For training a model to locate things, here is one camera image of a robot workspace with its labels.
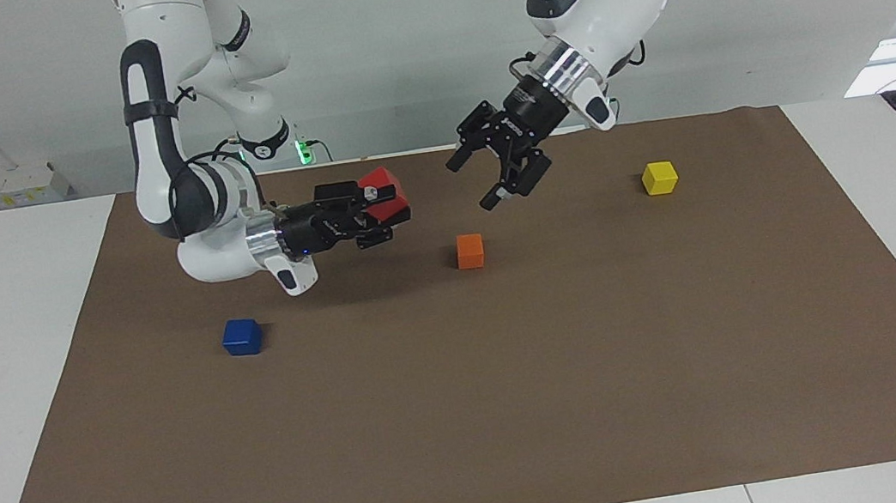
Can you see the red wooden block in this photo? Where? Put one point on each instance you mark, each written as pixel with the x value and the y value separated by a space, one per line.
pixel 383 182

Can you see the yellow wooden block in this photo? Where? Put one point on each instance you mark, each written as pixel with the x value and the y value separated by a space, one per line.
pixel 660 178

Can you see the orange wooden block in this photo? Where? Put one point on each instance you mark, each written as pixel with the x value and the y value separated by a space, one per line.
pixel 470 251

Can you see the blue wooden block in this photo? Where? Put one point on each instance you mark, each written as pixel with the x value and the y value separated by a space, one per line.
pixel 242 337

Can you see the brown paper mat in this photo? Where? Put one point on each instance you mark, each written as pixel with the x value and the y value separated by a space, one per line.
pixel 468 405

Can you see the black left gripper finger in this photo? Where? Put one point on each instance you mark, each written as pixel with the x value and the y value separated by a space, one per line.
pixel 466 156
pixel 513 185

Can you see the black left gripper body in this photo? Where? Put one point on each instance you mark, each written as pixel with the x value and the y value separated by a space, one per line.
pixel 525 116

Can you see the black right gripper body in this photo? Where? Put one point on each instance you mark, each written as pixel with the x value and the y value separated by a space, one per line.
pixel 319 227

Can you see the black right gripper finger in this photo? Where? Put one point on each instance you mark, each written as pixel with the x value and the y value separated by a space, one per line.
pixel 378 196
pixel 380 232

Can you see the white wall socket box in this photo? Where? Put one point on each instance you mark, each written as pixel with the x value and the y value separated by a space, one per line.
pixel 24 186

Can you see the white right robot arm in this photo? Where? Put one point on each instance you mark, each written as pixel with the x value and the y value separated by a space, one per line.
pixel 158 151

